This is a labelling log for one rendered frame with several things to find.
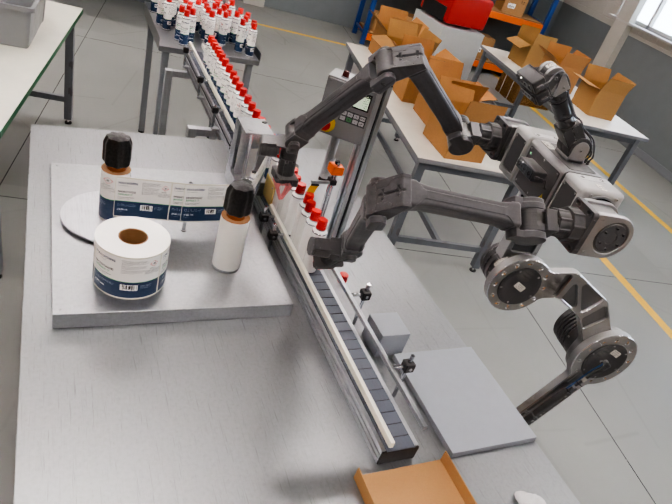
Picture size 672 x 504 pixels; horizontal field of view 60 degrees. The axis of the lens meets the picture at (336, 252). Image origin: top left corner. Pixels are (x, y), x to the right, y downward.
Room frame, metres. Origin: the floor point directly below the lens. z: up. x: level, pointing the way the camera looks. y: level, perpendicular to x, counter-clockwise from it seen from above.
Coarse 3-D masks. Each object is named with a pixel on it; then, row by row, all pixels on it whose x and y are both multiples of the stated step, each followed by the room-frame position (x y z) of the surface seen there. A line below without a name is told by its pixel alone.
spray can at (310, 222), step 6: (312, 210) 1.63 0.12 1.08; (318, 210) 1.64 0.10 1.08; (312, 216) 1.63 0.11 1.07; (318, 216) 1.63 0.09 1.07; (306, 222) 1.62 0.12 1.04; (312, 222) 1.62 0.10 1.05; (306, 228) 1.62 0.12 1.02; (306, 234) 1.62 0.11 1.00; (300, 240) 1.63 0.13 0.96; (306, 240) 1.62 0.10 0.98; (300, 246) 1.62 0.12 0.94; (306, 246) 1.62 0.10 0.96; (300, 252) 1.62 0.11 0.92
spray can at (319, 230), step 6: (318, 222) 1.59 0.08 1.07; (324, 222) 1.58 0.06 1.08; (312, 228) 1.60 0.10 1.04; (318, 228) 1.58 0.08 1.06; (324, 228) 1.59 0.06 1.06; (312, 234) 1.58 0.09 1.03; (318, 234) 1.57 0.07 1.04; (324, 234) 1.58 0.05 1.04; (306, 252) 1.58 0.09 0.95; (306, 258) 1.58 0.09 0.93; (312, 258) 1.57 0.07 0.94; (306, 264) 1.57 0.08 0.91; (312, 264) 1.58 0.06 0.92; (312, 270) 1.58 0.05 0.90
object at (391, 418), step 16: (320, 272) 1.61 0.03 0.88; (320, 288) 1.52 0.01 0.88; (336, 304) 1.47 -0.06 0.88; (336, 320) 1.39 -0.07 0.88; (352, 336) 1.34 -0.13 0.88; (352, 352) 1.27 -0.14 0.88; (368, 368) 1.23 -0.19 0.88; (368, 384) 1.17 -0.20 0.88; (384, 400) 1.13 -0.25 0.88; (384, 416) 1.08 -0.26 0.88; (400, 432) 1.04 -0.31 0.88; (400, 448) 0.99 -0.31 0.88
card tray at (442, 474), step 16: (416, 464) 1.00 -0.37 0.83; (432, 464) 1.02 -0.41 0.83; (448, 464) 1.01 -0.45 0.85; (368, 480) 0.91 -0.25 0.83; (384, 480) 0.92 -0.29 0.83; (400, 480) 0.94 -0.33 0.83; (416, 480) 0.95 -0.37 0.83; (432, 480) 0.97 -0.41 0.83; (448, 480) 0.98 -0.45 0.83; (368, 496) 0.84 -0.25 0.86; (384, 496) 0.88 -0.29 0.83; (400, 496) 0.89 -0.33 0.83; (416, 496) 0.91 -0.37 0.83; (432, 496) 0.92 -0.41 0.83; (448, 496) 0.94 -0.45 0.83; (464, 496) 0.94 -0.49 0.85
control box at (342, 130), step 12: (336, 72) 1.83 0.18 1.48; (336, 84) 1.78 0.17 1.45; (324, 96) 1.78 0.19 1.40; (372, 108) 1.77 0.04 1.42; (336, 120) 1.78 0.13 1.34; (324, 132) 1.79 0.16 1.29; (336, 132) 1.78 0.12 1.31; (348, 132) 1.78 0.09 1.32; (360, 132) 1.77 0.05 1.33; (360, 144) 1.77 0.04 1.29
